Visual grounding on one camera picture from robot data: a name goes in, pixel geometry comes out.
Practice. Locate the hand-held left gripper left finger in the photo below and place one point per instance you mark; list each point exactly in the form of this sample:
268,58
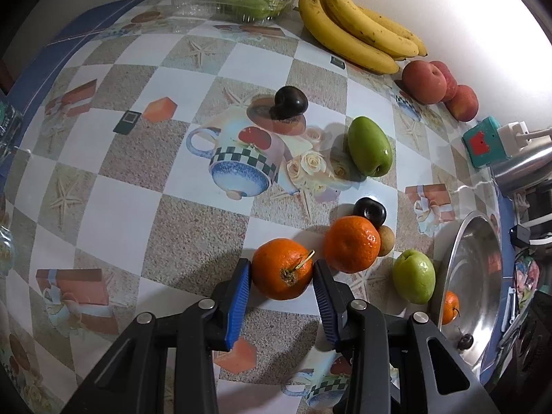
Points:
239,306

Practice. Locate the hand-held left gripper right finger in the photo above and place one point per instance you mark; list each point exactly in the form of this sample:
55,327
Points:
323,306

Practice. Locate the orange with stem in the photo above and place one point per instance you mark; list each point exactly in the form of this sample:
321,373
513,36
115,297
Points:
276,263

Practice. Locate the brown longan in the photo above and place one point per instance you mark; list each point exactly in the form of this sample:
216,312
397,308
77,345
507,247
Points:
386,241

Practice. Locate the small green fruit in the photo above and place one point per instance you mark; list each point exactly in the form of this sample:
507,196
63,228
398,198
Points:
414,276

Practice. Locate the metal bowl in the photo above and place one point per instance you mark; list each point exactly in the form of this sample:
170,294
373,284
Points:
478,258

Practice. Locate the dark plum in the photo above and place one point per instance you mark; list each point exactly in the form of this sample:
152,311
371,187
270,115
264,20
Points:
291,102
371,210

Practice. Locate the printed tablecloth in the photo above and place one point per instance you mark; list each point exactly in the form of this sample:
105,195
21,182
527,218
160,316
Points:
142,207

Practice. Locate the large green apple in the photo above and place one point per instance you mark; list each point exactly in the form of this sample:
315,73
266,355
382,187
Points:
370,145

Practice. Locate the black adapter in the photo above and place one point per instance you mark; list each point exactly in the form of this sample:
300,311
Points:
519,235

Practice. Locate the teal power strip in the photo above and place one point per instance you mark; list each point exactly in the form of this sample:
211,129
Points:
481,142

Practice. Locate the metal kettle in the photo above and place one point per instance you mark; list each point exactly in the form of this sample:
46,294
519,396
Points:
524,168

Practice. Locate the red apple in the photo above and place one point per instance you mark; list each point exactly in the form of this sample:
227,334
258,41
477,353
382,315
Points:
425,82
462,102
449,78

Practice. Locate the white plug adapter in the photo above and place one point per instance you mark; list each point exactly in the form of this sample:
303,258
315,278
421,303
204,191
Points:
513,136

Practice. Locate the yellow banana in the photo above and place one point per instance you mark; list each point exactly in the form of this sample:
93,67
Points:
366,26
340,36
403,30

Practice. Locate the green fruit in packaging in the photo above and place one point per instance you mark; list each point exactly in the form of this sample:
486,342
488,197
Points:
239,2

